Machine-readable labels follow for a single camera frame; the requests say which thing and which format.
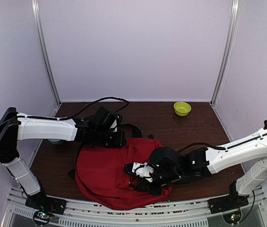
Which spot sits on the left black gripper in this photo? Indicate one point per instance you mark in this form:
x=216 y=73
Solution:
x=120 y=140

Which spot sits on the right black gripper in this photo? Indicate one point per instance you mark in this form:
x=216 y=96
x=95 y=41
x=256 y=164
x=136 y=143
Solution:
x=143 y=185

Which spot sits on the red backpack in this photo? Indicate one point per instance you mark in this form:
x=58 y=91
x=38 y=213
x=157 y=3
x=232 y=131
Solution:
x=99 y=173

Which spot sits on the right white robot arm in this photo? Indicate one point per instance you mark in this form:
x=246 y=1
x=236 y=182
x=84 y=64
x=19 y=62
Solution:
x=208 y=160

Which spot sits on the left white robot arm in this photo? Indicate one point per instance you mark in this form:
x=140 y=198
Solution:
x=15 y=126

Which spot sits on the pale green ceramic bowl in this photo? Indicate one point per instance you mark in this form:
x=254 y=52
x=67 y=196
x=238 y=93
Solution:
x=56 y=142

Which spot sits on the yellow-green plastic bowl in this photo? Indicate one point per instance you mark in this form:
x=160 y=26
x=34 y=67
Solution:
x=182 y=108

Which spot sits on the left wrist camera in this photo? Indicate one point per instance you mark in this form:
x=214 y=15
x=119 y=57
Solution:
x=116 y=123

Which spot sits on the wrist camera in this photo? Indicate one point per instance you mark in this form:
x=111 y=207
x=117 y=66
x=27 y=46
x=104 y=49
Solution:
x=116 y=123
x=142 y=170

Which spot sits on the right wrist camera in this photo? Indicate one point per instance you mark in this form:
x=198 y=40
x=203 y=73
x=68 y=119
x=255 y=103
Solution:
x=142 y=170

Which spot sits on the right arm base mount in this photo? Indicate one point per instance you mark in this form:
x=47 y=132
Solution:
x=230 y=205

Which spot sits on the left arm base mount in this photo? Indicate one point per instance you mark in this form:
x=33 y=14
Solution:
x=46 y=206

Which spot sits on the left aluminium frame post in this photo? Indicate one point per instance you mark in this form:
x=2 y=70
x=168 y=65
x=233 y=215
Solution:
x=44 y=53

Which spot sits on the aluminium frame post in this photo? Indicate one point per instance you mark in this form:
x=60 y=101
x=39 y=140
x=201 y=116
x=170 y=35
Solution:
x=233 y=22
x=44 y=53

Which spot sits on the right aluminium frame post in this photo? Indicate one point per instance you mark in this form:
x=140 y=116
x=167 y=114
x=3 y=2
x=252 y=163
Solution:
x=233 y=22

